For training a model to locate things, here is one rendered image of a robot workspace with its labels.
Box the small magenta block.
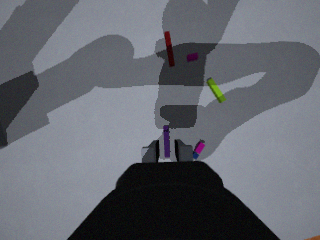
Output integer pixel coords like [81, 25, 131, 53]
[187, 53, 198, 62]
[194, 142, 205, 154]

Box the lime green rod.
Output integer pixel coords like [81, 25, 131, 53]
[206, 78, 226, 103]

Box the red rod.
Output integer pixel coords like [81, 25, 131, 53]
[164, 31, 175, 67]

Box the purple rod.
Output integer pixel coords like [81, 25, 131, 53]
[163, 126, 170, 157]

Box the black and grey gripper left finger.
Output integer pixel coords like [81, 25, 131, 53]
[141, 140, 160, 163]

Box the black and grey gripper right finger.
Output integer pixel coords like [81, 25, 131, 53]
[174, 139, 193, 162]

